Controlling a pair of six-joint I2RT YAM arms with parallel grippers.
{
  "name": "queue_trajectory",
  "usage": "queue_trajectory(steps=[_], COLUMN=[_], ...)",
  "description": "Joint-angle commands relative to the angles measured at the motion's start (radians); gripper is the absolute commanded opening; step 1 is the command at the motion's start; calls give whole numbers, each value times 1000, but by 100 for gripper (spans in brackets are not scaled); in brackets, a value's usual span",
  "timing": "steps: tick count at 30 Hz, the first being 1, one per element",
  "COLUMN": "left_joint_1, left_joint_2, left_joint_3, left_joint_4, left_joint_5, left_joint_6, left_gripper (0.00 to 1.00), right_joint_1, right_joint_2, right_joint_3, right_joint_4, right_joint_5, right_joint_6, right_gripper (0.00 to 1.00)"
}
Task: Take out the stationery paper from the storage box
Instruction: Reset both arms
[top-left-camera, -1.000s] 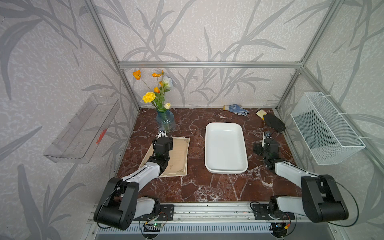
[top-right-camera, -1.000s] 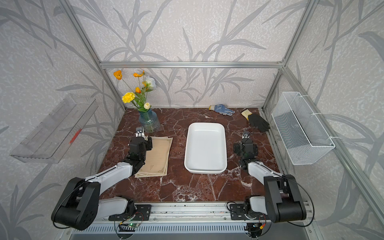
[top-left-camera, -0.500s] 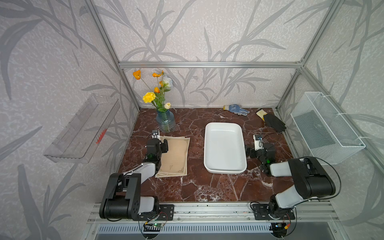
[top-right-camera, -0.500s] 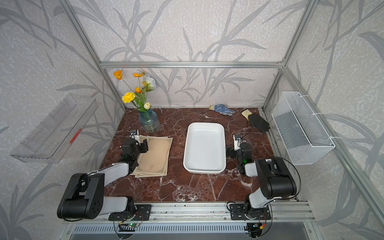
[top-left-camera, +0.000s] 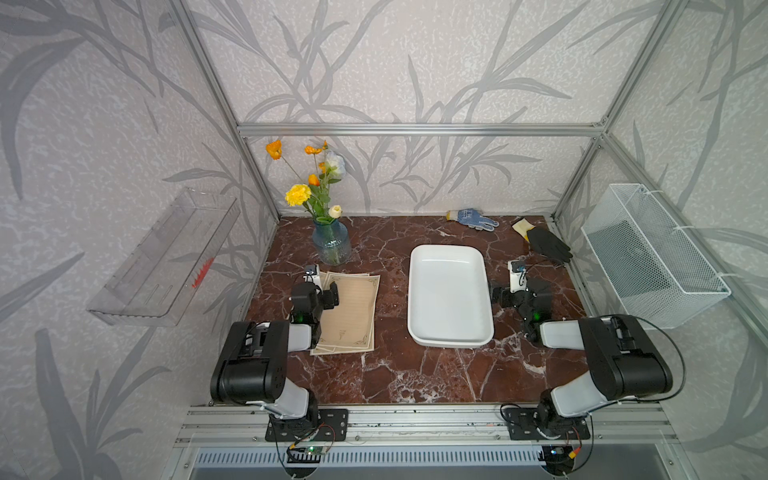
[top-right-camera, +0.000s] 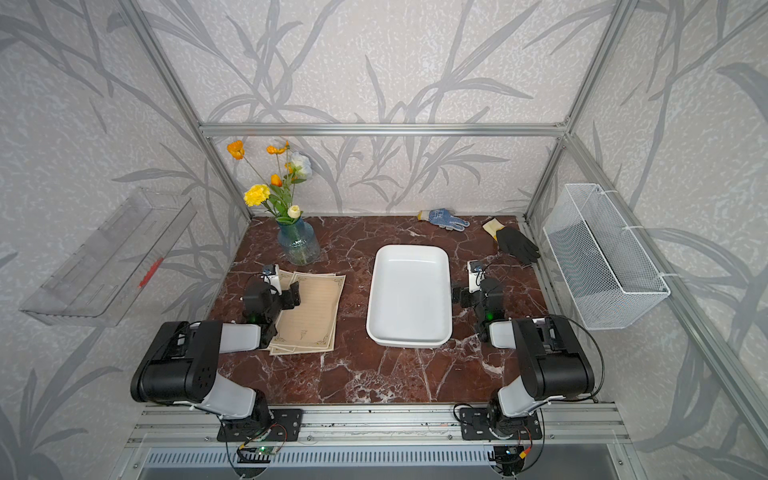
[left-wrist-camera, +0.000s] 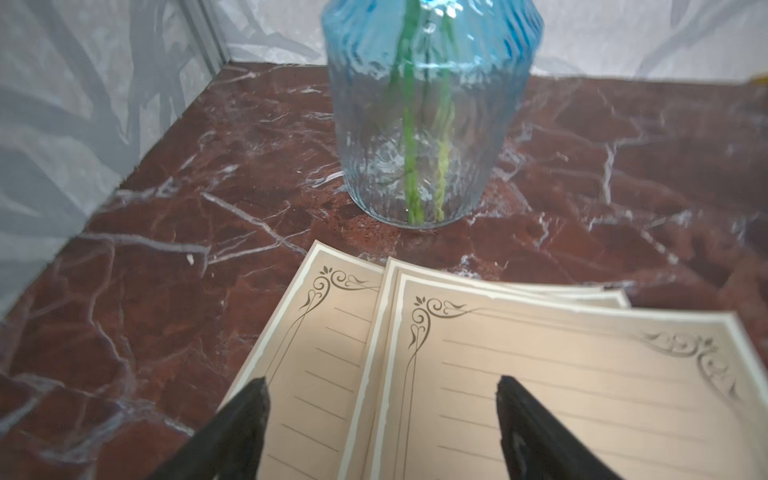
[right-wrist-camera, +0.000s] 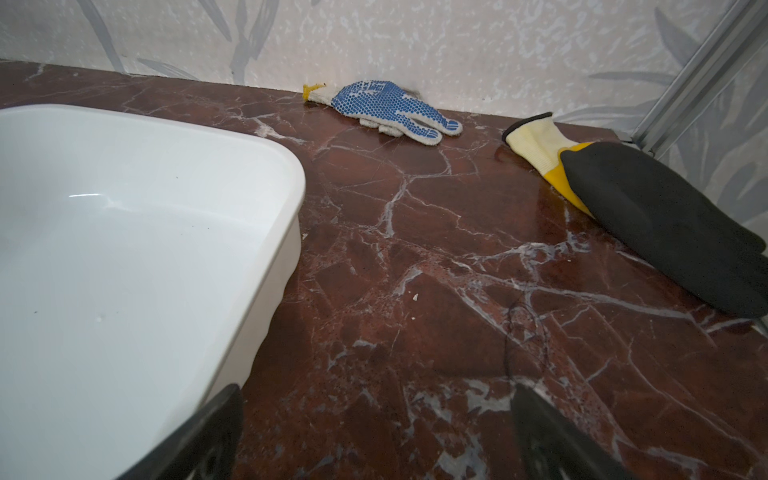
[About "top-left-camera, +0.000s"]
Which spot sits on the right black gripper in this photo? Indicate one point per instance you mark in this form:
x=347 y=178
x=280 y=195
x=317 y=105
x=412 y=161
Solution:
x=506 y=295

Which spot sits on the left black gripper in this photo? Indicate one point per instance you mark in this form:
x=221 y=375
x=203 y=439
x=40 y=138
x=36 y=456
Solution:
x=329 y=297

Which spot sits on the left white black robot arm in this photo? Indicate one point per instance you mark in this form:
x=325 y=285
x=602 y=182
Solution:
x=252 y=366

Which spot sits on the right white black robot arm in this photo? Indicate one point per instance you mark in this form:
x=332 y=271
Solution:
x=622 y=360

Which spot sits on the white storage box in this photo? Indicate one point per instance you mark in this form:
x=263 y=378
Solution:
x=449 y=302

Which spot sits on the glass vase with flowers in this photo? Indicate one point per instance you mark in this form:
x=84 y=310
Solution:
x=313 y=193

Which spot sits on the blue dotted work glove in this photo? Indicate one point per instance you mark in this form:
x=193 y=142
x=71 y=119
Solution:
x=472 y=218

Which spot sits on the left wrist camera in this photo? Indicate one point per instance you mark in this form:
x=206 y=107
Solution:
x=311 y=275

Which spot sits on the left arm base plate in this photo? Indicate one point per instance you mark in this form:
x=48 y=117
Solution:
x=324 y=424

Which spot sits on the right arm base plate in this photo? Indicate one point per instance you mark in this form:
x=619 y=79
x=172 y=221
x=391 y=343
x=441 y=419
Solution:
x=542 y=424

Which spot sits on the white wire mesh basket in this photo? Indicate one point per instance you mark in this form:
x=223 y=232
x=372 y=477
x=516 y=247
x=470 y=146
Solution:
x=654 y=267

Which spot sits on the clear plastic wall shelf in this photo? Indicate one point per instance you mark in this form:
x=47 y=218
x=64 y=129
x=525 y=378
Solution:
x=154 y=286

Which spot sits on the aluminium front rail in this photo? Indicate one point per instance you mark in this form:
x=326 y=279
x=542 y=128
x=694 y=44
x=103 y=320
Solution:
x=370 y=425

